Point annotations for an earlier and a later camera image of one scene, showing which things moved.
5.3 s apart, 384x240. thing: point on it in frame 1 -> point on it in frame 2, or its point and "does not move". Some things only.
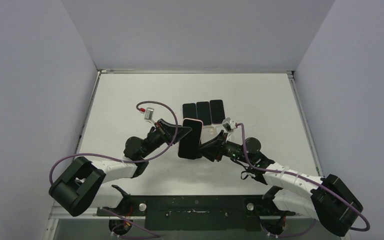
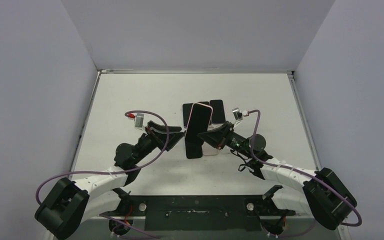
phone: x=189 y=146 -> x=198 y=122
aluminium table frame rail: x=290 y=72 does not move
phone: x=189 y=111 does not move
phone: x=217 y=111 does not move
